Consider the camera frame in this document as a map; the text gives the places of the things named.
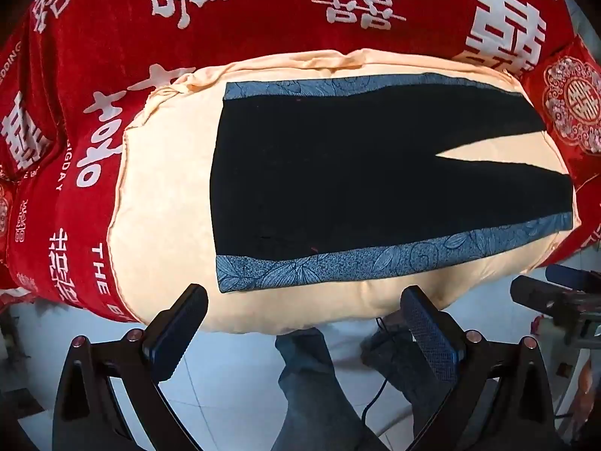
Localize red embroidered pillow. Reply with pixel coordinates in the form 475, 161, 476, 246
520, 36, 601, 157

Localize red printed blanket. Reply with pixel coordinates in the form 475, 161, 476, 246
0, 0, 579, 325

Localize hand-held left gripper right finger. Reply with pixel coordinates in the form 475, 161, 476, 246
399, 286, 556, 451

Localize orange cloth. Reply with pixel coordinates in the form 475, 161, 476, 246
574, 354, 601, 416

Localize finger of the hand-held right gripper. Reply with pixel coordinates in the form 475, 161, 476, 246
511, 275, 571, 318
546, 264, 601, 292

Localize cream quilt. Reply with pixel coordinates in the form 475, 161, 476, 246
107, 49, 583, 336

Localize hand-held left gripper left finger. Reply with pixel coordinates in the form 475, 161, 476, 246
51, 283, 210, 451

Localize black pants with blue trim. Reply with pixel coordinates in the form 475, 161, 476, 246
209, 72, 574, 294

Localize black cable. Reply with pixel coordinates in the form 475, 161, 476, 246
361, 317, 400, 418

